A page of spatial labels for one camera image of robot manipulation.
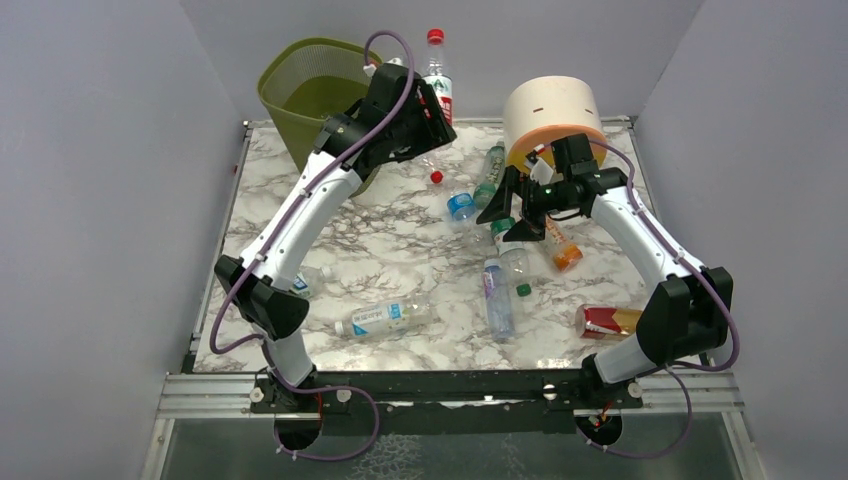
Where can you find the dark green label bottle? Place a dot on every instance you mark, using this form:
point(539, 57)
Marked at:
point(311, 281)

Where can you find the green tinted bottle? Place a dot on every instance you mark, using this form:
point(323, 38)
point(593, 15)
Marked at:
point(490, 176)

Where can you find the blue label clear bottle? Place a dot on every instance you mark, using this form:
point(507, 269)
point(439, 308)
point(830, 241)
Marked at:
point(461, 210)

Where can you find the blue white label bottle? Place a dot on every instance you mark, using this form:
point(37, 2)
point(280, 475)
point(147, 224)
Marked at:
point(385, 318)

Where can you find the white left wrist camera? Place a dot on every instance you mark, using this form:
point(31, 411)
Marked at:
point(372, 66)

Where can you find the cream cylindrical drum container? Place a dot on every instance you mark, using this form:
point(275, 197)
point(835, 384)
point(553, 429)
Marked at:
point(545, 109)

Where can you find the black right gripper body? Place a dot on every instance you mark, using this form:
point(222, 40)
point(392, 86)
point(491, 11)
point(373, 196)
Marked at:
point(527, 201)

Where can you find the green mesh waste bin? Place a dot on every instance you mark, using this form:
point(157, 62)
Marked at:
point(310, 81)

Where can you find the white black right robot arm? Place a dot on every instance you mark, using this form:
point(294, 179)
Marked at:
point(688, 312)

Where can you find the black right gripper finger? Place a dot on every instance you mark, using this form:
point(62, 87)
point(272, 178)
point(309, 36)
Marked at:
point(500, 206)
point(527, 229)

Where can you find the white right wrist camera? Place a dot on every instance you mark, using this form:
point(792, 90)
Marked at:
point(539, 170)

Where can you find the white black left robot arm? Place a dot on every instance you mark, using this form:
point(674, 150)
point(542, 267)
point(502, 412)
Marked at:
point(259, 281)

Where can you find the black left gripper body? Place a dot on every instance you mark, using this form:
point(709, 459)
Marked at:
point(433, 114)

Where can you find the red gold drink can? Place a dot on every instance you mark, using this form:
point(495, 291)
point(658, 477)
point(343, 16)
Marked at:
point(605, 323)

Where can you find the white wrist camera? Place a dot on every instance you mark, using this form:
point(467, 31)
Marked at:
point(539, 170)
point(372, 66)

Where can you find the purple label Ganten bottle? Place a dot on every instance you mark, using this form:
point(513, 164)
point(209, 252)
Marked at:
point(498, 306)

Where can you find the orange juice bottle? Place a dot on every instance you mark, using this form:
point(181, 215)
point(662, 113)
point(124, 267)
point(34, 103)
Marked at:
point(563, 253)

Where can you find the red label bottle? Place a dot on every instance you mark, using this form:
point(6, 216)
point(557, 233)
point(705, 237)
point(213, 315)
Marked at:
point(437, 73)
point(432, 168)

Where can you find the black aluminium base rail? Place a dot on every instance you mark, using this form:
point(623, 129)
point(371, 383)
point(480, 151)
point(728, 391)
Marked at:
point(442, 402)

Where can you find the green white label bottle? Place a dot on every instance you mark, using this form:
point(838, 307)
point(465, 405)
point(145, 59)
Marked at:
point(513, 257)

